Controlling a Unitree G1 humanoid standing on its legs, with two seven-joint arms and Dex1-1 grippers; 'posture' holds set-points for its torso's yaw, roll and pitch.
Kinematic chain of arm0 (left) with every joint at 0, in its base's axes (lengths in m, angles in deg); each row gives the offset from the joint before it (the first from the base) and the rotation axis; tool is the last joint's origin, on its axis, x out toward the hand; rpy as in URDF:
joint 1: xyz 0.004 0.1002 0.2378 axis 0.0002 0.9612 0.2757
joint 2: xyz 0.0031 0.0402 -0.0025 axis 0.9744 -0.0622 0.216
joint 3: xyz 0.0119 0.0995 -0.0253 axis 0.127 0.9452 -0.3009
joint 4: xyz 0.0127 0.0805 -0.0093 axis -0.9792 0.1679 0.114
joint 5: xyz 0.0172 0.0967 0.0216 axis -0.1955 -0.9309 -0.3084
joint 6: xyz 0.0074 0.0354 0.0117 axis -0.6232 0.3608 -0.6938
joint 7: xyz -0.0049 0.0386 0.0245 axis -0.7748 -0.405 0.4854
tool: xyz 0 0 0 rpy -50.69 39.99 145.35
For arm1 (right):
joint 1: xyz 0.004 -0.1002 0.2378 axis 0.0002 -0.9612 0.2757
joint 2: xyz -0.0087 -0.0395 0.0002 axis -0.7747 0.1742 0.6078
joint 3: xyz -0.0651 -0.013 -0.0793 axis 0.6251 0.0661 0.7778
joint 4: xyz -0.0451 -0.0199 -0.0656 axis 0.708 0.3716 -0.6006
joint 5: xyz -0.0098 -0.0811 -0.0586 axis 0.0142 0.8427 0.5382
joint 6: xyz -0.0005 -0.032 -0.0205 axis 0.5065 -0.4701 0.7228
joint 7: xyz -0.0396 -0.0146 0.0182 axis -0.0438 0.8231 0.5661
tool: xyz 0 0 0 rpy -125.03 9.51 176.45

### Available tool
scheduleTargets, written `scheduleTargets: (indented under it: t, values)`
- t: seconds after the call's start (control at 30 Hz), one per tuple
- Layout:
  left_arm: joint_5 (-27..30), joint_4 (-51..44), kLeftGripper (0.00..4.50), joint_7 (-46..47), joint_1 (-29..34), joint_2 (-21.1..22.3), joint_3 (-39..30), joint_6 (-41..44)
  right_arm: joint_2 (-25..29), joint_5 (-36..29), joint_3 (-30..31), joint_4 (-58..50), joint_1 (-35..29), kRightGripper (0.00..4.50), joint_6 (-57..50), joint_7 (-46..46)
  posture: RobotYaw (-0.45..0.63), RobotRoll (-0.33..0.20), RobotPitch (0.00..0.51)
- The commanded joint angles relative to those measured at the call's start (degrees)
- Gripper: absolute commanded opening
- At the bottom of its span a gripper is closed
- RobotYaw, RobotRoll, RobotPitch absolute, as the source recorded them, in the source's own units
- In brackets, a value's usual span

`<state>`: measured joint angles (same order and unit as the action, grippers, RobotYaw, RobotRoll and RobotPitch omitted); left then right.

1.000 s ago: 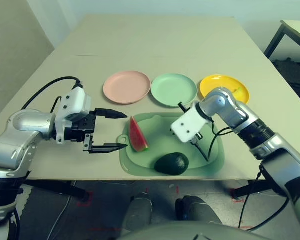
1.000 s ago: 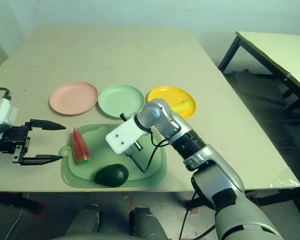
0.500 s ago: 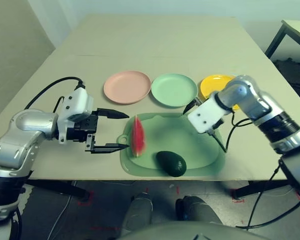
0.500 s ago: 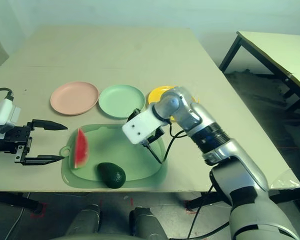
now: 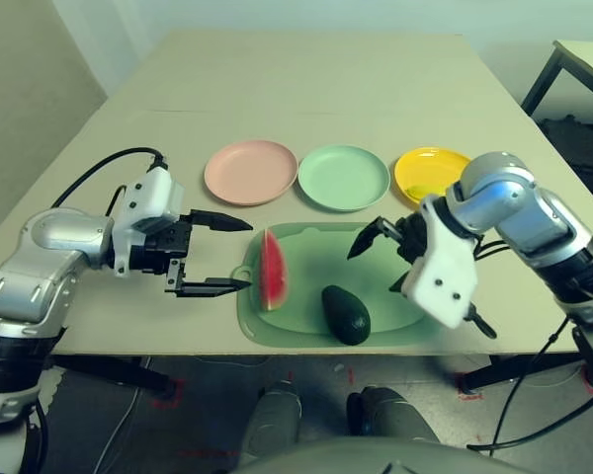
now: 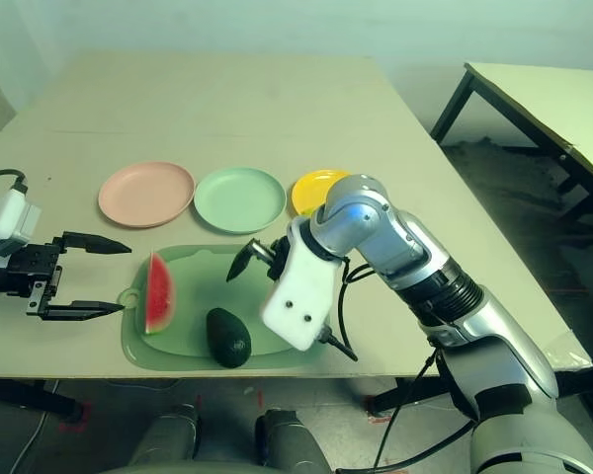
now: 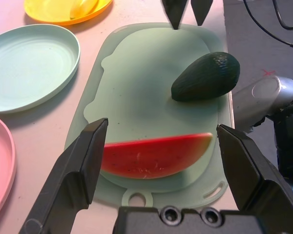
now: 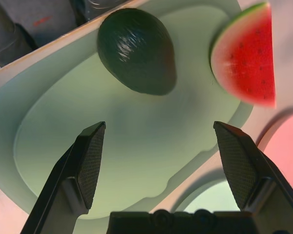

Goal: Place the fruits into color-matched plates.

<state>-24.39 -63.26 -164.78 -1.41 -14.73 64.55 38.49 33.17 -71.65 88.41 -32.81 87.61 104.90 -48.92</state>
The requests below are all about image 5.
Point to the red tape foot marking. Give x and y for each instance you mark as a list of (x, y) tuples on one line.
[(160, 404), (469, 396)]

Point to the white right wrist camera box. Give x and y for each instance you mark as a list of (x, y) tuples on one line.
[(440, 281)]

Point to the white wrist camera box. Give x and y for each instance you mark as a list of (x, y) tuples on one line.
[(440, 281), (148, 197)]

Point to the grey robot right leg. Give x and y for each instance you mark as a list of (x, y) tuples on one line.
[(390, 415)]

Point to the pink plastic plate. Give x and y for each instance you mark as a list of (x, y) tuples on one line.
[(249, 173)]

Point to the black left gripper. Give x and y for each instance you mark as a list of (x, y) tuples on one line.
[(163, 247)]

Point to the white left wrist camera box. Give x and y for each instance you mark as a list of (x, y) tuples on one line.
[(148, 197)]

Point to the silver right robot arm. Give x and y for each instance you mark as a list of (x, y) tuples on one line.
[(524, 207)]

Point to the mint green plastic plate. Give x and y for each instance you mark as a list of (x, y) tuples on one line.
[(343, 178)]

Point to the black metal table leg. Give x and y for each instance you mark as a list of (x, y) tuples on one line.
[(113, 370), (514, 370)]

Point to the green silicone placemat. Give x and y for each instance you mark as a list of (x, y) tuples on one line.
[(316, 257)]

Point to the red watermelon slice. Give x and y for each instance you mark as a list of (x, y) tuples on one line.
[(274, 276)]

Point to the black-framed side table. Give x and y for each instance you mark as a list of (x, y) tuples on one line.
[(588, 56)]

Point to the grey robot torso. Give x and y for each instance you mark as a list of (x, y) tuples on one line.
[(351, 459)]

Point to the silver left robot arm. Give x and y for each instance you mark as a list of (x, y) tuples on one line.
[(59, 237)]

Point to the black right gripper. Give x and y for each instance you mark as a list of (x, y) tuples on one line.
[(410, 237)]

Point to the yellow plastic plate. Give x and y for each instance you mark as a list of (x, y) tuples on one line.
[(425, 165)]

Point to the short red tape strip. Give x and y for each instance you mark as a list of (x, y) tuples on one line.
[(351, 375), (289, 377)]

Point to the dark green avocado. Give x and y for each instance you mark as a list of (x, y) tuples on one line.
[(346, 316)]

